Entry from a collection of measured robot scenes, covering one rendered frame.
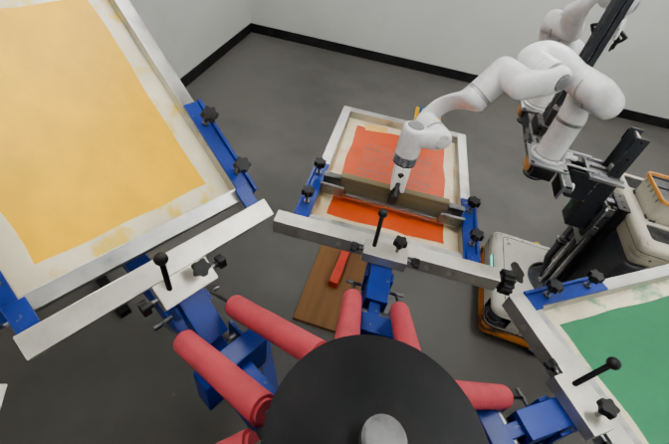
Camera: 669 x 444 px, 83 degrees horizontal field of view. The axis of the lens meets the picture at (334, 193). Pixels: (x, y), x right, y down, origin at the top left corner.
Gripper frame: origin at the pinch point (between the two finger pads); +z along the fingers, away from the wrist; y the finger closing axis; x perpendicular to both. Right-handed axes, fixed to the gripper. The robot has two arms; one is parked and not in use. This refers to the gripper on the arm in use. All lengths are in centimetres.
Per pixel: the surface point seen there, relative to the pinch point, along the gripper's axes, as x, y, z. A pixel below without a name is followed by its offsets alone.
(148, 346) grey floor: 91, -33, 103
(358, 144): 17.1, 35.3, 6.9
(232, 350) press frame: 29, -68, -2
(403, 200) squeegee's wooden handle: -4.0, -1.5, 0.0
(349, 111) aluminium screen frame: 25, 55, 3
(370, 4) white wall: 54, 367, 40
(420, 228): -12.2, -5.6, 6.9
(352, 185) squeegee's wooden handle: 14.3, -1.4, -0.8
